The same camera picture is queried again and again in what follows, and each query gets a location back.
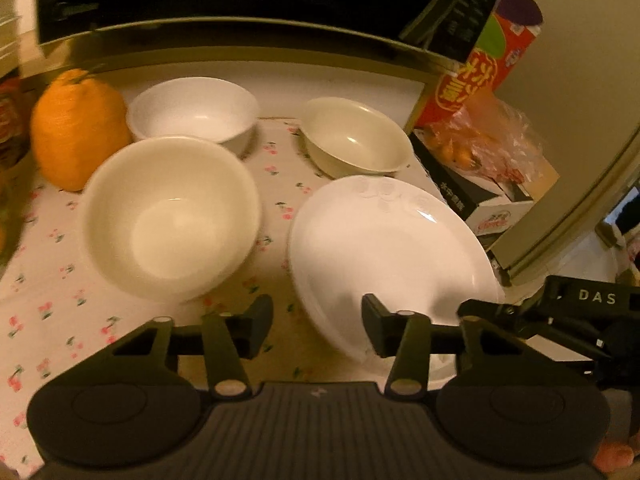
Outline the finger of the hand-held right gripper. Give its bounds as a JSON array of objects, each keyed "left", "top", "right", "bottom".
[{"left": 456, "top": 299, "right": 613, "bottom": 362}]

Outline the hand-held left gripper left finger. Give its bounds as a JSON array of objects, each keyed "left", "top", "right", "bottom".
[{"left": 111, "top": 294, "right": 275, "bottom": 402}]

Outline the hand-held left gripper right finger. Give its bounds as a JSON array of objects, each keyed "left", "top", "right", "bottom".
[{"left": 361, "top": 293, "right": 502, "bottom": 397}]

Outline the white deep plate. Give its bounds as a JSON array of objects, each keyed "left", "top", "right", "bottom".
[{"left": 287, "top": 175, "right": 506, "bottom": 391}]

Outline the large white bowl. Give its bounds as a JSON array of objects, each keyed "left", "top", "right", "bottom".
[{"left": 80, "top": 136, "right": 264, "bottom": 304}]

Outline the cream bowl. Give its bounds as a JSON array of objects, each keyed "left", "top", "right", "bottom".
[{"left": 298, "top": 97, "right": 415, "bottom": 180}]

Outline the black and white cardboard box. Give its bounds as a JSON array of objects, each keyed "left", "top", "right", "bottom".
[{"left": 410, "top": 127, "right": 562, "bottom": 237}]

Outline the plastic bag of small oranges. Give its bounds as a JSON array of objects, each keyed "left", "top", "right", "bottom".
[{"left": 425, "top": 97, "right": 547, "bottom": 184}]

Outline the cherry-print tablecloth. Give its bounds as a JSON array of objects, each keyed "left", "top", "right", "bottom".
[{"left": 0, "top": 117, "right": 501, "bottom": 480}]

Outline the red drink carton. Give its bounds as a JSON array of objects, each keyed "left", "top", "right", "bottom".
[{"left": 414, "top": 0, "right": 544, "bottom": 129}]

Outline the orange citrus fruit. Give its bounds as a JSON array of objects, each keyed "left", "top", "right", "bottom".
[{"left": 30, "top": 68, "right": 134, "bottom": 193}]

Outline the dark red jar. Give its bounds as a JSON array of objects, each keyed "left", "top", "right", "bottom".
[{"left": 0, "top": 74, "right": 32, "bottom": 162}]

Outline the stack of white paper items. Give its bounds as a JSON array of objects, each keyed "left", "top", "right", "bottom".
[{"left": 0, "top": 0, "right": 24, "bottom": 77}]

